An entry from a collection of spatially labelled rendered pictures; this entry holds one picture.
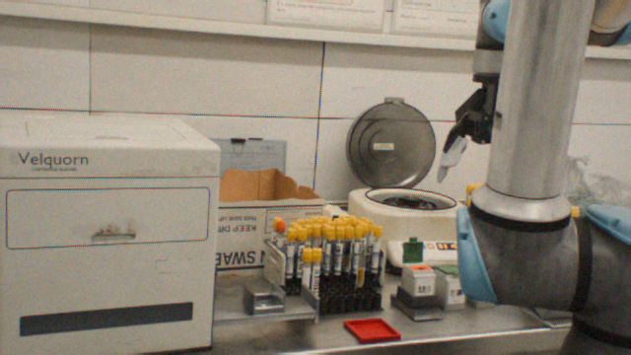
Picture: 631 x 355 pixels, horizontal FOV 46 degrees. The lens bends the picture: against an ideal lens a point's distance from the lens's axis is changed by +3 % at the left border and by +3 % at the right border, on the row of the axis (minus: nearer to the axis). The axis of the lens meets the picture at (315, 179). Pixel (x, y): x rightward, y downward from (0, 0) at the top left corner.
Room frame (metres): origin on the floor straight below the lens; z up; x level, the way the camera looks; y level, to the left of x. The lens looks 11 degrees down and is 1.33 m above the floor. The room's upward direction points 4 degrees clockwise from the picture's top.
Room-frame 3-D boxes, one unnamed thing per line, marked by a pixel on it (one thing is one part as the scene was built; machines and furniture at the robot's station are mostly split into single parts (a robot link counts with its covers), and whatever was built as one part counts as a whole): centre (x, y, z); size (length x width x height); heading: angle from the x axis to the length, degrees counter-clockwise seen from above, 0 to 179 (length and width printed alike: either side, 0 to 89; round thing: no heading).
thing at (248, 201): (1.44, 0.14, 0.95); 0.29 x 0.25 x 0.15; 23
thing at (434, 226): (1.53, -0.22, 0.94); 0.30 x 0.24 x 0.12; 14
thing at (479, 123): (1.28, -0.30, 1.22); 0.09 x 0.08 x 0.12; 10
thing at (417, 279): (1.20, -0.19, 0.92); 0.05 x 0.04 x 0.06; 22
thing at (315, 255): (1.19, -0.04, 0.93); 0.17 x 0.09 x 0.11; 113
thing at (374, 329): (1.08, -0.11, 0.88); 0.07 x 0.07 x 0.01; 23
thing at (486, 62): (1.29, -0.30, 1.30); 0.08 x 0.08 x 0.05
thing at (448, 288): (1.23, -0.25, 0.91); 0.05 x 0.04 x 0.07; 23
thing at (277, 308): (1.05, 0.09, 0.92); 0.21 x 0.07 x 0.05; 113
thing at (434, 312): (1.20, -0.19, 0.89); 0.09 x 0.05 x 0.04; 22
